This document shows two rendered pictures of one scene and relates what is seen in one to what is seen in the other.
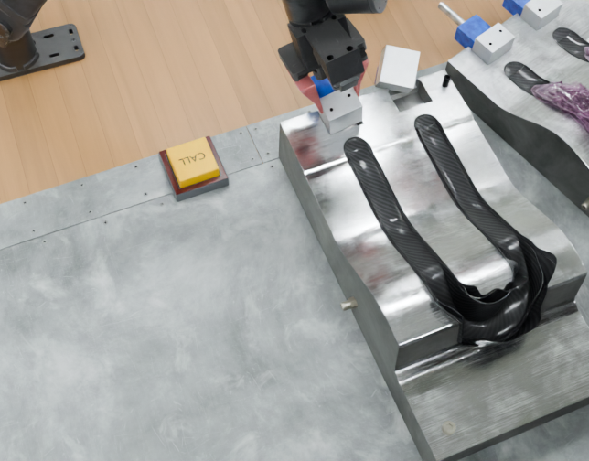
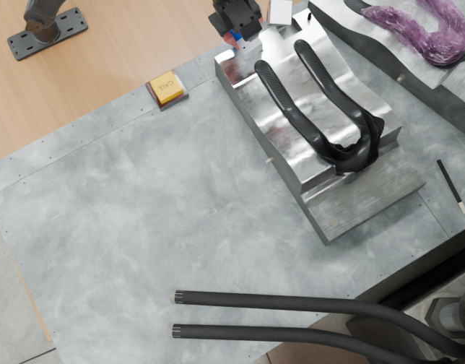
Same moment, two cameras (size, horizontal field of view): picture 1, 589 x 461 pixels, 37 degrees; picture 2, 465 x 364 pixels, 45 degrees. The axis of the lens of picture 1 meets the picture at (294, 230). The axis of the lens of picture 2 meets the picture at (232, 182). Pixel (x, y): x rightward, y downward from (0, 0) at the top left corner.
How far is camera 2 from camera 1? 0.18 m
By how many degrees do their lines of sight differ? 12
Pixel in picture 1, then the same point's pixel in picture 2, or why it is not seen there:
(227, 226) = (192, 122)
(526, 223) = (365, 100)
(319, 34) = (232, 9)
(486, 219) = (341, 100)
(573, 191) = (391, 71)
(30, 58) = (56, 35)
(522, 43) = not seen: outside the picture
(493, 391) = (356, 198)
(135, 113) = (125, 60)
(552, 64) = not seen: outside the picture
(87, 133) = (100, 76)
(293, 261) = (233, 137)
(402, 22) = not seen: outside the picture
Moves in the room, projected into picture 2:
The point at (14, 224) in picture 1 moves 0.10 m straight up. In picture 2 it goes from (69, 139) to (56, 123)
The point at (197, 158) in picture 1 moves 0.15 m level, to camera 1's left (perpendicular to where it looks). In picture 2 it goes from (168, 84) to (106, 89)
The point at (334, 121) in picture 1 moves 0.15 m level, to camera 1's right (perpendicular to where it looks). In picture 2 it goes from (246, 54) to (313, 49)
